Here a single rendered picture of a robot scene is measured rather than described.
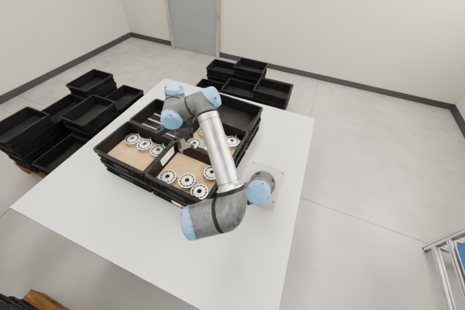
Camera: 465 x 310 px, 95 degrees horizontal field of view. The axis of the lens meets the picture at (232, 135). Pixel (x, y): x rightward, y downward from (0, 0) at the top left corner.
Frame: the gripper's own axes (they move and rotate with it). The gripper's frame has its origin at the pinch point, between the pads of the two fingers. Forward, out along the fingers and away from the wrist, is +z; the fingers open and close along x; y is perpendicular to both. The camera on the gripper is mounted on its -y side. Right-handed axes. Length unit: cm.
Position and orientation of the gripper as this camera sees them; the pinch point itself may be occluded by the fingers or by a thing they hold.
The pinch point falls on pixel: (180, 147)
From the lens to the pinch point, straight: 108.9
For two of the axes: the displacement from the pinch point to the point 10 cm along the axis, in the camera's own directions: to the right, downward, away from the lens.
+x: -2.3, -7.0, 6.7
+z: -0.4, 7.0, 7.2
